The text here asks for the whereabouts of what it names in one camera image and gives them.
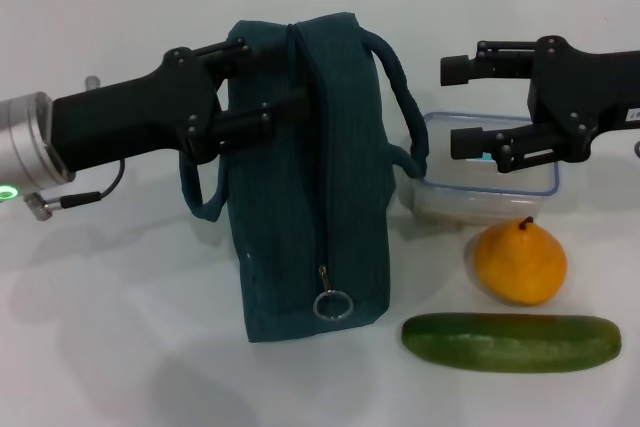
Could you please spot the orange yellow pear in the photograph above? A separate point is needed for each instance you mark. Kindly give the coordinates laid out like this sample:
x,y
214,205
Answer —
x,y
520,267

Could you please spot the dark teal fabric bag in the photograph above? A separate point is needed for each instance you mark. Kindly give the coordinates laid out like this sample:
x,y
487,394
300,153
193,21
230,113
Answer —
x,y
300,207

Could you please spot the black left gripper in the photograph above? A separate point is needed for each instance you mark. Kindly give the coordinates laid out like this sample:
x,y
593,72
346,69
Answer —
x,y
125,112

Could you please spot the clear container with blue lid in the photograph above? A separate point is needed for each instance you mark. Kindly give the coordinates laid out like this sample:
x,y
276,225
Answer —
x,y
480,202

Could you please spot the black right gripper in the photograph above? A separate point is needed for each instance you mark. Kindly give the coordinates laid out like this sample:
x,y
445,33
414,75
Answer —
x,y
585,92

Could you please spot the green cucumber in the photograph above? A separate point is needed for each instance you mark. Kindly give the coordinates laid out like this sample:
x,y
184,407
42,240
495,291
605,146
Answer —
x,y
510,344

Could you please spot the silver port plug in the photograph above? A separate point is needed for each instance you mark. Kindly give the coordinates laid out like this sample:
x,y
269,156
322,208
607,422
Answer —
x,y
92,82

